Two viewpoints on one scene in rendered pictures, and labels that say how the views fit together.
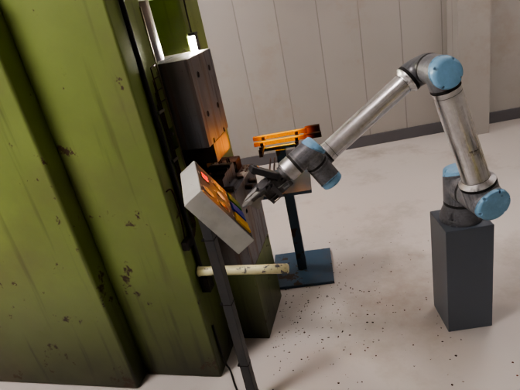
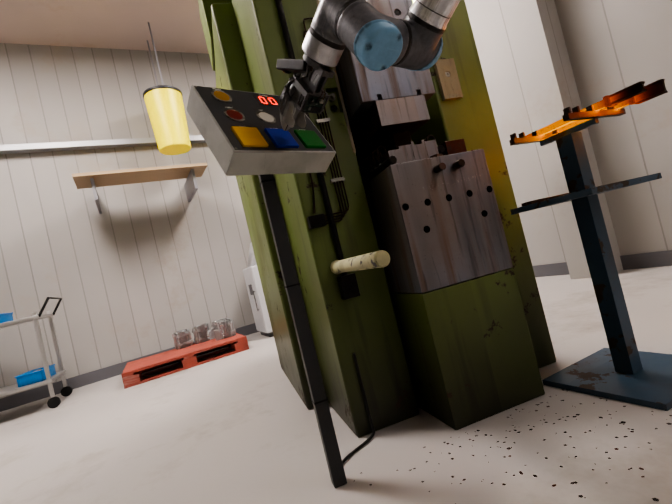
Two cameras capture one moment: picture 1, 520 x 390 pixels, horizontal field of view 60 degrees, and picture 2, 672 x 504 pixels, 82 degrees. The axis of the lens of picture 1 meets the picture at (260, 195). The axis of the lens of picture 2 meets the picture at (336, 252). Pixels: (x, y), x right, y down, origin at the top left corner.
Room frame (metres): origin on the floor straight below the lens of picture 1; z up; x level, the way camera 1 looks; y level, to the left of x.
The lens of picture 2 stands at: (1.05, -0.82, 0.64)
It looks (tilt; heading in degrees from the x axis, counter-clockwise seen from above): 1 degrees up; 56
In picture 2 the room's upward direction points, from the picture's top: 14 degrees counter-clockwise
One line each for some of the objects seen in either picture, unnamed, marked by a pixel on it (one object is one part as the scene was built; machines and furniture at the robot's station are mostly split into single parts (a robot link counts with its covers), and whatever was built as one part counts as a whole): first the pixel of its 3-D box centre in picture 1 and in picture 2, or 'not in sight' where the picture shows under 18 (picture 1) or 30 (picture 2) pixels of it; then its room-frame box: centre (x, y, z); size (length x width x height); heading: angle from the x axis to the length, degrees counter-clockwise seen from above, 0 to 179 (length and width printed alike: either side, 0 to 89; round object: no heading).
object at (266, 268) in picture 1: (242, 269); (356, 263); (1.78, 0.15, 0.62); 0.44 x 0.05 x 0.05; 72
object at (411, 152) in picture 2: (191, 179); (390, 169); (2.20, 0.33, 0.96); 0.42 x 0.20 x 0.09; 72
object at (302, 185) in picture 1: (286, 181); (583, 194); (2.59, -0.18, 0.67); 0.40 x 0.30 x 0.02; 171
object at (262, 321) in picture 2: not in sight; (274, 280); (2.99, 3.42, 0.60); 0.66 x 0.54 x 1.20; 175
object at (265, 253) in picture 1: (224, 285); (443, 336); (2.26, 0.32, 0.23); 0.56 x 0.38 x 0.47; 72
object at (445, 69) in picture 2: not in sight; (448, 79); (2.47, 0.16, 1.27); 0.09 x 0.02 x 0.17; 162
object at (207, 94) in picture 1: (173, 100); (376, 74); (2.24, 0.32, 1.37); 0.42 x 0.39 x 0.40; 72
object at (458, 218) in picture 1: (460, 208); not in sight; (1.86, -0.92, 0.65); 0.19 x 0.19 x 0.10
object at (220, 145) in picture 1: (183, 150); (381, 132); (2.20, 0.33, 1.12); 0.42 x 0.20 x 0.10; 72
